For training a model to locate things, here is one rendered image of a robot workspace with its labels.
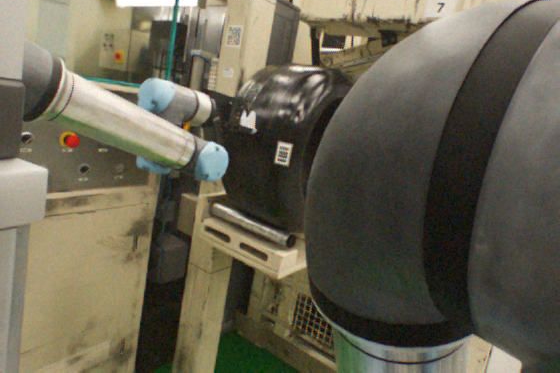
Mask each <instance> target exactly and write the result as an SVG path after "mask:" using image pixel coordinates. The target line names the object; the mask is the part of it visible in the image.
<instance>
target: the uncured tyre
mask: <svg viewBox="0 0 560 373"><path fill-rule="evenodd" d="M353 85H354V83H353V82H352V79H351V78H350V77H348V76H347V75H346V74H345V73H344V72H342V71H338V70H336V69H334V68H332V67H328V66H312V65H305V64H297V63H289V62H282V63H277V64H274V65H270V66H266V67H264V68H262V69H261V70H259V71H257V72H256V73H254V74H253V75H252V77H250V78H249V79H248V80H247V81H246V83H244V84H243V86H242V87H241V88H240V90H239V91H238V93H237V95H235V97H236V98H238V99H240V100H243V101H247V102H248V103H247V107H246V118H247V117H248V116H249V114H250V113H251V112H254V113H256V119H255V129H256V130H257V131H256V132H255V133H253V134H250V133H246V132H243V131H240V130H238V131H237V132H236V131H233V130H226V129H222V134H223V146H224V149H225V150H226V152H227V154H228V158H229V163H228V166H227V170H226V171H225V173H224V174H223V177H221V180H222V183H223V188H224V190H225V192H226V194H227V195H228V197H229V200H230V201H232V203H233V204H234V206H236V207H237V208H239V209H241V210H240V211H241V212H243V213H245V214H246V215H249V216H251V217H253V218H257V219H259V220H261V221H264V222H265V223H267V224H271V225H274V226H275V227H277V228H278V227H279V228H285V229H287V230H289V231H287V232H290V233H300V234H302V233H305V232H304V214H305V200H306V192H307V185H308V181H309V177H310V173H311V167H312V164H313V161H314V159H315V156H316V154H317V149H318V147H319V144H320V142H321V140H322V136H323V134H324V131H325V130H326V128H327V126H328V124H329V122H330V120H331V119H332V117H333V115H334V113H335V111H336V110H337V108H338V107H339V106H340V103H341V102H342V101H343V100H344V98H345V97H346V95H347V94H348V92H349V91H350V90H351V89H352V87H353ZM243 101H240V102H242V105H241V107H243V105H244V102H243ZM278 142H285V143H288V144H293V147H292V151H291V155H290V159H289V163H288V166H287V165H280V164H276V163H274V162H275V154H276V149H277V145H278ZM242 210H243V211H242ZM244 211H245V212H244ZM248 212H249V213H248ZM251 213H252V214H253V215H252V214H251Z"/></svg>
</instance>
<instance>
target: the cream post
mask: <svg viewBox="0 0 560 373"><path fill-rule="evenodd" d="M275 7H276V0H228V5H227V11H226V16H225V22H224V28H223V39H222V45H221V50H220V56H219V62H218V67H217V79H216V84H215V90H214V91H217V92H219V93H222V94H224V95H228V96H232V97H235V95H237V93H238V91H239V90H240V88H241V87H242V86H243V84H244V83H246V81H247V80H248V79H249V78H250V77H252V75H253V74H254V73H256V72H257V71H259V70H261V69H262V68H264V67H265V63H266V58H267V53H268V48H269V42H270V32H271V27H272V23H273V18H274V13H275ZM228 25H243V31H242V36H241V42H240V48H235V47H226V46H225V42H226V36H227V31H228ZM224 68H228V69H234V74H233V77H223V70H224ZM218 192H225V190H224V188H223V183H222V180H221V178H220V179H218V180H217V181H215V182H206V181H204V180H201V183H200V188H199V195H204V194H211V193H218ZM200 226H201V223H200V222H199V221H197V220H196V216H195V221H194V227H193V238H192V244H191V250H190V255H189V261H188V267H187V278H186V284H185V289H184V295H183V301H182V312H181V318H180V323H179V329H178V335H177V341H176V352H175V358H174V364H173V370H172V373H213V372H214V367H215V362H216V357H217V347H218V341H219V336H220V331H221V326H222V321H223V312H224V306H225V301H226V296H227V291H228V281H229V276H230V271H231V265H232V260H233V256H231V255H229V254H228V253H224V252H223V251H221V250H219V249H217V248H214V247H213V246H211V245H210V244H208V243H206V242H203V241H201V240H199V235H200V233H199V232H200Z"/></svg>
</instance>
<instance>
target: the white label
mask: <svg viewBox="0 0 560 373"><path fill-rule="evenodd" d="M292 147H293V144H288V143H285V142H278V145H277V149H276V154H275V162H274V163H276V164H280V165H287V166H288V163H289V159H290V155H291V151H292Z"/></svg>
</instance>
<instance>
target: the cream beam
mask: <svg viewBox="0 0 560 373"><path fill-rule="evenodd" d="M427 2H428V0H303V2H302V7H301V12H300V17H299V20H300V21H302V22H304V23H305V24H321V25H323V26H324V27H326V29H325V30H323V32H324V33H326V34H328V35H334V36H364V37H379V38H381V33H379V32H378V30H394V31H395V32H396V33H397V35H398V34H401V33H404V34H413V33H415V32H416V31H417V30H420V29H422V28H423V27H424V26H425V25H428V24H431V23H433V22H434V21H436V20H438V19H442V18H439V17H424V14H425V10H426V7H427ZM481 4H483V1H482V0H458V1H457V4H456V7H455V11H454V13H459V12H462V11H464V10H467V9H469V8H472V7H477V6H480V5H481Z"/></svg>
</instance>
